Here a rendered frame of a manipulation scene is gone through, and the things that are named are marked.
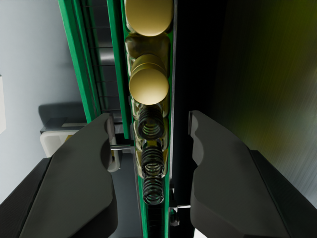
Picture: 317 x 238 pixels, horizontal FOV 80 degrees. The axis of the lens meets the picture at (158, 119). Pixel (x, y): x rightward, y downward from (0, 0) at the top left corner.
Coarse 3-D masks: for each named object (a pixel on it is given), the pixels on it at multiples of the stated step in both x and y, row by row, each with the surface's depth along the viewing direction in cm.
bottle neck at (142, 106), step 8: (144, 104) 24; (152, 104) 23; (144, 112) 22; (152, 112) 21; (160, 112) 23; (144, 120) 20; (152, 120) 20; (160, 120) 21; (144, 128) 22; (152, 128) 23; (160, 128) 21; (144, 136) 21; (152, 136) 21; (160, 136) 21
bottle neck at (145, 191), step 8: (144, 176) 30; (160, 176) 30; (144, 184) 28; (152, 184) 27; (160, 184) 28; (144, 192) 27; (152, 192) 26; (160, 192) 27; (144, 200) 27; (152, 200) 28; (160, 200) 27
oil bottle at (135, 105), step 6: (168, 90) 25; (132, 96) 25; (168, 96) 25; (132, 102) 25; (138, 102) 25; (162, 102) 25; (168, 102) 26; (132, 108) 26; (138, 108) 25; (162, 108) 25; (168, 108) 26; (132, 114) 27; (138, 114) 26; (162, 114) 26; (168, 114) 27
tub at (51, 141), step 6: (48, 132) 56; (54, 132) 56; (60, 132) 56; (66, 132) 56; (72, 132) 56; (42, 138) 57; (48, 138) 59; (54, 138) 63; (60, 138) 66; (114, 138) 58; (42, 144) 58; (48, 144) 59; (54, 144) 63; (60, 144) 66; (114, 144) 59; (48, 150) 59; (54, 150) 63; (114, 150) 61; (48, 156) 60; (114, 162) 67; (108, 168) 65; (114, 168) 65
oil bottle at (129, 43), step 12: (132, 36) 23; (144, 36) 23; (156, 36) 22; (132, 48) 21; (144, 48) 21; (156, 48) 21; (168, 48) 22; (132, 60) 22; (168, 60) 23; (168, 72) 24
